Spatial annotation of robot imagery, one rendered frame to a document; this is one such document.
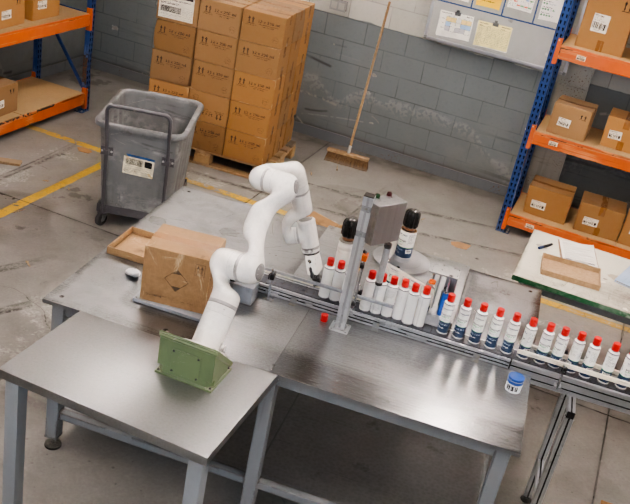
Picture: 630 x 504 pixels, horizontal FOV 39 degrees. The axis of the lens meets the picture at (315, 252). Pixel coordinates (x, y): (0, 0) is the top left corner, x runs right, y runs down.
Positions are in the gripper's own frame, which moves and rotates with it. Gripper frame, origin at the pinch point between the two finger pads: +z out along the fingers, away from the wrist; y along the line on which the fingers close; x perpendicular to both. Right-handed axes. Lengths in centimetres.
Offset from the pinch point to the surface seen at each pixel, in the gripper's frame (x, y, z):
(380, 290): -31.0, -2.6, 4.0
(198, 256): 36, -41, -32
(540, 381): -99, -4, 50
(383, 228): -39, -14, -31
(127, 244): 95, 0, -23
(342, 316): -15.3, -15.6, 10.5
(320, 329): -5.8, -21.1, 14.1
